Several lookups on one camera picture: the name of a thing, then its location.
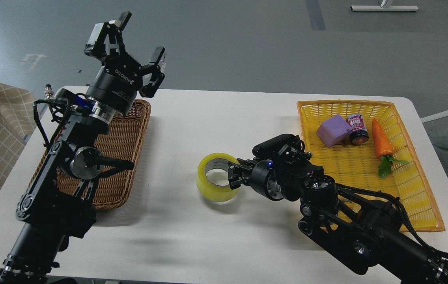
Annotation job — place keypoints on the white stand base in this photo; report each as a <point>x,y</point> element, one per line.
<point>383,5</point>

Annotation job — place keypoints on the brown wicker basket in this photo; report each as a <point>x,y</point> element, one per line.
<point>123,157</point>

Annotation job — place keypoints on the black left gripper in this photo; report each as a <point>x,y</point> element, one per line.
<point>120,77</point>

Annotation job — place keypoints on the purple foam block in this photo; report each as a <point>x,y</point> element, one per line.
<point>333,130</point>

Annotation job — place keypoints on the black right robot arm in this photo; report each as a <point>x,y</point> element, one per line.
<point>358,227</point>

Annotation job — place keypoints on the yellow plastic basket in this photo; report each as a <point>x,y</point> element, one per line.
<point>358,166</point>

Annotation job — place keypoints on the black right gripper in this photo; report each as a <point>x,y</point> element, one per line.
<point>256,174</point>

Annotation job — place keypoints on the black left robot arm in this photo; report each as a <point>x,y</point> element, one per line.
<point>33,255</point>

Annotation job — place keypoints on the yellow tape roll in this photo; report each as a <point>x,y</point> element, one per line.
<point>208,189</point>

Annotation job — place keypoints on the small pink can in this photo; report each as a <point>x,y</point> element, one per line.
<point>359,133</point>

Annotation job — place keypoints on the orange toy carrot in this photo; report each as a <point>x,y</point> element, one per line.
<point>383,150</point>

